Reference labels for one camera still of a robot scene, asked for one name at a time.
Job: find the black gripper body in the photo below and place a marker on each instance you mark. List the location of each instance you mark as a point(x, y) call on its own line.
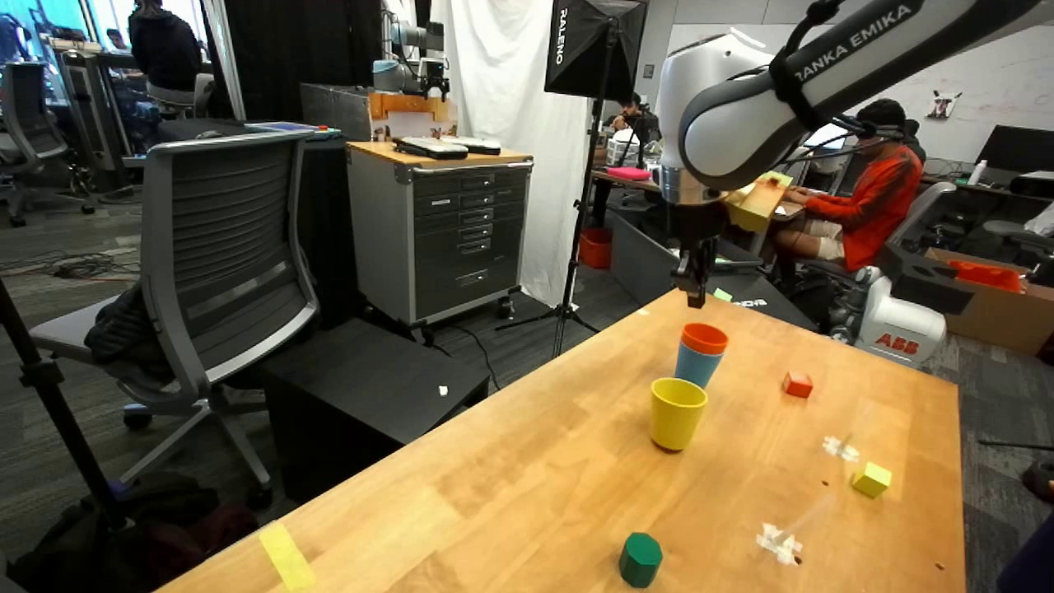
point(699, 228)

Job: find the orange plastic cup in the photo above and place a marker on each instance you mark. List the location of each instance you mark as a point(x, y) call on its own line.
point(703, 339)

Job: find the yellow plastic cup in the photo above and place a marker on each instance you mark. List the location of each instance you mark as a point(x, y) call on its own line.
point(677, 422)

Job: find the white ABB robot base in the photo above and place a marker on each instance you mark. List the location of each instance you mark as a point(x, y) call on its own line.
point(894, 323)

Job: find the blue plastic cup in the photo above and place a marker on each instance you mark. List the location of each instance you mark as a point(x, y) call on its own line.
point(697, 372)

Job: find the yellow-green tape scrap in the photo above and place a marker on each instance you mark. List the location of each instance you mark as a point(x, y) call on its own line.
point(724, 296)

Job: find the orange bucket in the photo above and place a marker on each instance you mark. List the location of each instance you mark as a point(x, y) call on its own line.
point(595, 253)

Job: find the black light stand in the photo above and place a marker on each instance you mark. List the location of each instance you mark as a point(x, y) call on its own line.
point(577, 220)

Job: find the distant seated person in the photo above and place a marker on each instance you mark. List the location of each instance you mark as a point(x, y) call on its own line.
point(633, 119)

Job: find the red cube block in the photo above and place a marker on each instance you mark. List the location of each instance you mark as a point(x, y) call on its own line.
point(799, 387)

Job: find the person in orange shirt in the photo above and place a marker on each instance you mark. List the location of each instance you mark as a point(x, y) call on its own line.
point(877, 194)

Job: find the grey black office chair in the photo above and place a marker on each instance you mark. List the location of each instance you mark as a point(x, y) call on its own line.
point(916, 237)

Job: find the black softbox light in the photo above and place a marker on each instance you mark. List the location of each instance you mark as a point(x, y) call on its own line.
point(595, 46)

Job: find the white tape patch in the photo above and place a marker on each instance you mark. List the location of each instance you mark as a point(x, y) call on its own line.
point(843, 449)
point(778, 544)

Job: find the black flat device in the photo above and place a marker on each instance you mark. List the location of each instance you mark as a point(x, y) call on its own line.
point(484, 142)
point(429, 145)

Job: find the grey drawer cabinet wooden top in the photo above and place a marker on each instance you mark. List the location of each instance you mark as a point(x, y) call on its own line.
point(441, 241)

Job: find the white curtain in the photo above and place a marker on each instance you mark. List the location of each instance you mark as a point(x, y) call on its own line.
point(497, 76)

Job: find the yellow cube block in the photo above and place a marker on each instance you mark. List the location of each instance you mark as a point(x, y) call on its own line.
point(873, 484)

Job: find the red tool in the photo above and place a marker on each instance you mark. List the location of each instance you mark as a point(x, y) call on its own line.
point(984, 275)

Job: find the green cylinder block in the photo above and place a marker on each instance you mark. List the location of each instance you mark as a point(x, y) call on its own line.
point(640, 561)

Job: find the large cardboard box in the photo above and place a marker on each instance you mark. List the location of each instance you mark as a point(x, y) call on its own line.
point(1000, 313)

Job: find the black angled monitor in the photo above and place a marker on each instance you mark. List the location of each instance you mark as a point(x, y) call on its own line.
point(1015, 149)

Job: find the grey machine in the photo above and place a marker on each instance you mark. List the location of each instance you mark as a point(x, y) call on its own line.
point(414, 53)

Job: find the black low platform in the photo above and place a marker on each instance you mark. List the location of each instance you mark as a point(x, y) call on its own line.
point(373, 383)

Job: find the person with grey sleeve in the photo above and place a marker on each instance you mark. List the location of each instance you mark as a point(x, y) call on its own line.
point(1025, 556)

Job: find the black curtain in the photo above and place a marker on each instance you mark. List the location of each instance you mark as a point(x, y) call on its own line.
point(297, 53)

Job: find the grey mesh office chair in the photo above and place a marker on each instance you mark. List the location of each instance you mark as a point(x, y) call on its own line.
point(233, 253)

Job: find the yellow tape strip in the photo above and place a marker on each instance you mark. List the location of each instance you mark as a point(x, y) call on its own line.
point(285, 559)

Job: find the person in dark top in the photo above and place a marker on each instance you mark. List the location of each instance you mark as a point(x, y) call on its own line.
point(165, 51)

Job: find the dark bundle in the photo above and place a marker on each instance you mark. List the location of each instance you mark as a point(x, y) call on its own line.
point(126, 333)

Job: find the dark floor bag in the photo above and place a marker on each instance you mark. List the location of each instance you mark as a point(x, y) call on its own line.
point(133, 538)

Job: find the black tripod stand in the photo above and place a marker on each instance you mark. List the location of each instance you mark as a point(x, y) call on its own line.
point(54, 416)

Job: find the grey swivel chair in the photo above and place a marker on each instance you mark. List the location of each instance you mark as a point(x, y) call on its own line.
point(29, 133)

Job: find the wall whiteboard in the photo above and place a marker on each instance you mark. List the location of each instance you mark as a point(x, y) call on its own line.
point(974, 88)

